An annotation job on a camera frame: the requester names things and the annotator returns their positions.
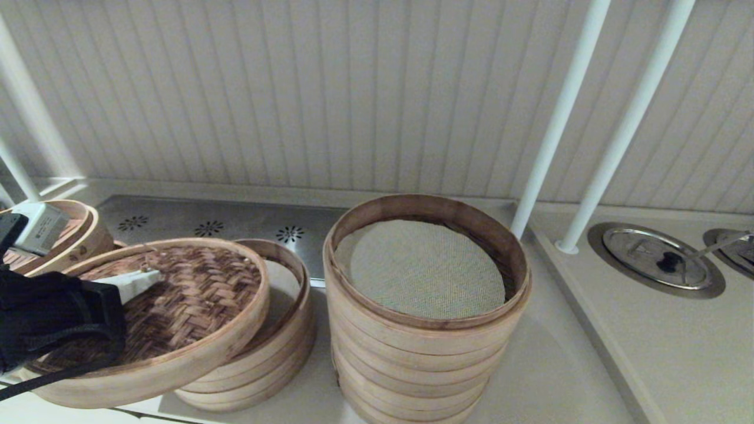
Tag grey mesh steamer liner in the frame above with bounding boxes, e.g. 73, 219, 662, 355
335, 220, 506, 320

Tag thin white metal pole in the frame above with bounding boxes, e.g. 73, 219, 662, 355
0, 138, 43, 204

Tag short bamboo steamer stack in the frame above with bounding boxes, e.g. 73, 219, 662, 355
174, 238, 316, 413

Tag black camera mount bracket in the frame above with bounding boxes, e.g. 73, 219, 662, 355
0, 212, 29, 266

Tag bamboo steamers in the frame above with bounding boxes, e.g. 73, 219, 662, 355
0, 199, 115, 277

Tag round steel pot lid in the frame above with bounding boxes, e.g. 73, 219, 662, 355
702, 228, 754, 280

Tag thick white metal pole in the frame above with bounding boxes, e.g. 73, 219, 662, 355
0, 15, 86, 180

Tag woven bamboo steamer lid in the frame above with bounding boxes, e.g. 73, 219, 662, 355
18, 237, 272, 409

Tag white rack base rail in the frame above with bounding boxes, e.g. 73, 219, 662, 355
24, 177, 89, 204

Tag silver white wrist camera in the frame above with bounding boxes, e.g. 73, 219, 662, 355
12, 202, 71, 257

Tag tall bamboo steamer stack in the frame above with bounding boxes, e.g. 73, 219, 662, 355
323, 194, 532, 424

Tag round steel lid black knob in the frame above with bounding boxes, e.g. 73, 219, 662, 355
602, 227, 713, 290

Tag perforated steel steam panel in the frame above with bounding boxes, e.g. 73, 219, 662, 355
97, 196, 351, 289

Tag white cloth steamer liner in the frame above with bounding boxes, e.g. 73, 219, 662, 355
262, 259, 301, 310

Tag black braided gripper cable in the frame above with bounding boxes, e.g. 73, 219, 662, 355
0, 321, 125, 401

